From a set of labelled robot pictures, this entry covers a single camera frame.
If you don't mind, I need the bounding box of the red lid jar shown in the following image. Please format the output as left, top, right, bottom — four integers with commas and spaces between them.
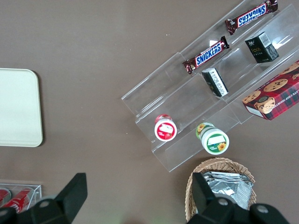
154, 113, 178, 142

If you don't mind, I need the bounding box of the cream plastic tray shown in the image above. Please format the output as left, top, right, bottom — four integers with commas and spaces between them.
0, 68, 43, 147

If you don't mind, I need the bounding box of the light wicker basket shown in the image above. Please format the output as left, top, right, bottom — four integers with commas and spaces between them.
185, 157, 257, 222

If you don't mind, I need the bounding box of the clear acrylic bottle rack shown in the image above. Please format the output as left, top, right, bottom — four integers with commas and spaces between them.
0, 183, 43, 214

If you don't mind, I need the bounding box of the silver foil pack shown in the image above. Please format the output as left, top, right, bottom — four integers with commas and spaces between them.
202, 171, 255, 210

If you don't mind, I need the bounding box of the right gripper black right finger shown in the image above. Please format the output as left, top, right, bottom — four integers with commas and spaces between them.
186, 172, 251, 224

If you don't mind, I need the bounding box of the clear acrylic stepped shelf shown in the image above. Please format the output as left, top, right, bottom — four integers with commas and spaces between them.
121, 0, 299, 173

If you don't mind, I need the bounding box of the green lid jar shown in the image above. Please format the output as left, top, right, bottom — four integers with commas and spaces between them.
195, 122, 230, 155

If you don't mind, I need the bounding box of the Snickers chocolate bar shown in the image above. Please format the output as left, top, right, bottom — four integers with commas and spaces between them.
182, 35, 230, 75
224, 0, 279, 36

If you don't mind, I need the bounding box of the red tartan cookie box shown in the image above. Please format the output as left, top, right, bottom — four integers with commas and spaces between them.
242, 60, 299, 121

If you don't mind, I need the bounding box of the small black carton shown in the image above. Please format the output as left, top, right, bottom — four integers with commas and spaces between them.
244, 31, 280, 64
201, 67, 229, 98

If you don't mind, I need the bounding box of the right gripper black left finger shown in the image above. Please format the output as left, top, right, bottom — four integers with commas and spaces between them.
17, 172, 88, 224

